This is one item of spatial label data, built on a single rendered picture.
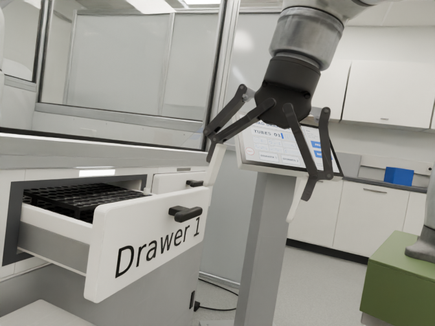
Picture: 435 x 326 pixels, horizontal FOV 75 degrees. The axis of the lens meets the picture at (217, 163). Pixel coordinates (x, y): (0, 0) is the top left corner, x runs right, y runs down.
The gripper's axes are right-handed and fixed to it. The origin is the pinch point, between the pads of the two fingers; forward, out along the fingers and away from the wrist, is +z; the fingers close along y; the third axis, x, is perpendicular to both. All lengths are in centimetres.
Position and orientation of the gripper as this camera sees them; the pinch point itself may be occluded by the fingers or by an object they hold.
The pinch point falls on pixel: (248, 195)
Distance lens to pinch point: 43.9
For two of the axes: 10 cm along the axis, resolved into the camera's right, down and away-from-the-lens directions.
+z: -3.2, 9.4, 1.3
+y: -8.7, -3.4, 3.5
